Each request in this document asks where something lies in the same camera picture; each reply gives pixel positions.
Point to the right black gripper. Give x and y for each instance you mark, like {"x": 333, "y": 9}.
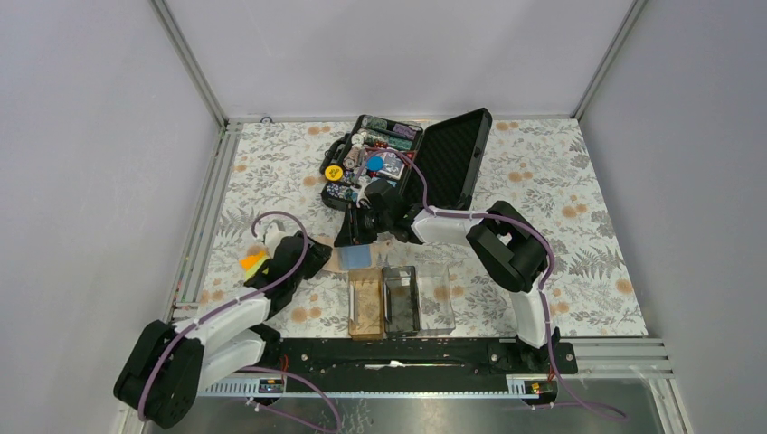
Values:
{"x": 351, "y": 231}

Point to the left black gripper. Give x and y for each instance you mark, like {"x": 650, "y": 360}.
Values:
{"x": 318, "y": 254}

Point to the light blue card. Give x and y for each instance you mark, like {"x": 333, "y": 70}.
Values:
{"x": 355, "y": 257}

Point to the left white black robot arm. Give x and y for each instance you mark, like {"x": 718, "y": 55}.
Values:
{"x": 171, "y": 363}

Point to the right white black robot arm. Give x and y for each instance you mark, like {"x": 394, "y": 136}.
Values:
{"x": 513, "y": 253}

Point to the amber transparent card holder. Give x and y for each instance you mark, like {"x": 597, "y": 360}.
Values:
{"x": 366, "y": 306}

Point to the blue playing card deck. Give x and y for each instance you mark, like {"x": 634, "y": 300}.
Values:
{"x": 393, "y": 166}

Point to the smoky black card holder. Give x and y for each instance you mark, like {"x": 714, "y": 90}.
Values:
{"x": 401, "y": 307}

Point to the clear transparent card holder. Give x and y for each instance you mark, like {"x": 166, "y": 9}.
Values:
{"x": 436, "y": 314}

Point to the colourful sticky note stack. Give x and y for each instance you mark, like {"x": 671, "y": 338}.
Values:
{"x": 253, "y": 261}

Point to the floral patterned table mat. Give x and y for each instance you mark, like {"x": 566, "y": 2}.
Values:
{"x": 541, "y": 167}

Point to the yellow round poker chip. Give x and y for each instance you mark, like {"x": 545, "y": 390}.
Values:
{"x": 334, "y": 173}

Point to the blue round poker chip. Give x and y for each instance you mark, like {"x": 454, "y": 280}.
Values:
{"x": 375, "y": 164}

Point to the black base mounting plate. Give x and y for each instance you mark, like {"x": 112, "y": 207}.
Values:
{"x": 414, "y": 365}

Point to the black poker chip case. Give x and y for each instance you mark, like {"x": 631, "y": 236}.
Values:
{"x": 443, "y": 158}

